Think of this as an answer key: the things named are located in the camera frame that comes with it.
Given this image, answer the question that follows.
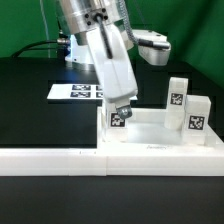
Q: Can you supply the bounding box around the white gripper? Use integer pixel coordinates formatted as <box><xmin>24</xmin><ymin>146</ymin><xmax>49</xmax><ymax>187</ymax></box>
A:
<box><xmin>86</xmin><ymin>25</ymin><xmax>171</xmax><ymax>120</ymax></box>

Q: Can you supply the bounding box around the white square table top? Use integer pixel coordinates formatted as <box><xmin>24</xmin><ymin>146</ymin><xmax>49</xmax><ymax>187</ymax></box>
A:
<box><xmin>97</xmin><ymin>107</ymin><xmax>224</xmax><ymax>150</ymax></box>

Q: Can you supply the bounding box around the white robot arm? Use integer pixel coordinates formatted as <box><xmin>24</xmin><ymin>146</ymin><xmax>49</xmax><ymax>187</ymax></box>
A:
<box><xmin>56</xmin><ymin>0</ymin><xmax>171</xmax><ymax>119</ymax></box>

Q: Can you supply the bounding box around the paper sheet with markers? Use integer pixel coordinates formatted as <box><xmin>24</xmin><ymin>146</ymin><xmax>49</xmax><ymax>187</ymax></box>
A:
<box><xmin>47</xmin><ymin>84</ymin><xmax>104</xmax><ymax>100</ymax></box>

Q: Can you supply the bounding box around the white L-shaped obstacle fence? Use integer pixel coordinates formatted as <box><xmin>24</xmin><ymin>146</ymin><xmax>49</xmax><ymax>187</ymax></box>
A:
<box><xmin>0</xmin><ymin>146</ymin><xmax>224</xmax><ymax>176</ymax></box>

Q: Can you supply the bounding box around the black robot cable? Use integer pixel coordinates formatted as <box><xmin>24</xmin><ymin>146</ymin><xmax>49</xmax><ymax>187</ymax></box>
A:
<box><xmin>11</xmin><ymin>39</ymin><xmax>72</xmax><ymax>59</ymax></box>

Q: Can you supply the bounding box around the thin grey cable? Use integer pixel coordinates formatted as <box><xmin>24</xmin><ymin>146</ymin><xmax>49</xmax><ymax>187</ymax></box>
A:
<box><xmin>39</xmin><ymin>0</ymin><xmax>53</xmax><ymax>58</ymax></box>

